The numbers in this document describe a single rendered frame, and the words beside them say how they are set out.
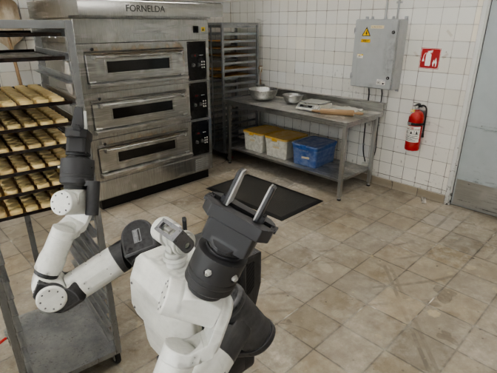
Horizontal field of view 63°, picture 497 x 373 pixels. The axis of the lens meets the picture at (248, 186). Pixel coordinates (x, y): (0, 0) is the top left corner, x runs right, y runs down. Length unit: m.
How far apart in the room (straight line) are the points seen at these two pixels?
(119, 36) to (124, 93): 0.53
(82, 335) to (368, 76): 3.69
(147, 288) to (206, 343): 0.35
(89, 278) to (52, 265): 0.10
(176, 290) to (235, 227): 0.16
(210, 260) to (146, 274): 0.46
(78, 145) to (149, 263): 0.37
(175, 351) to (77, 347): 1.85
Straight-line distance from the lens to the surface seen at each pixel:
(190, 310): 0.71
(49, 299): 1.24
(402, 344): 2.79
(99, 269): 1.24
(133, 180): 4.51
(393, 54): 4.59
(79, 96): 1.88
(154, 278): 1.05
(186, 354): 0.75
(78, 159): 1.17
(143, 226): 1.22
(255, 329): 0.94
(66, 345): 2.61
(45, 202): 2.03
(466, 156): 4.67
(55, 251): 1.22
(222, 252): 0.64
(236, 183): 0.62
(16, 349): 2.28
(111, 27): 4.21
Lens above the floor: 1.81
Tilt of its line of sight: 22 degrees down
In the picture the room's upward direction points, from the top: straight up
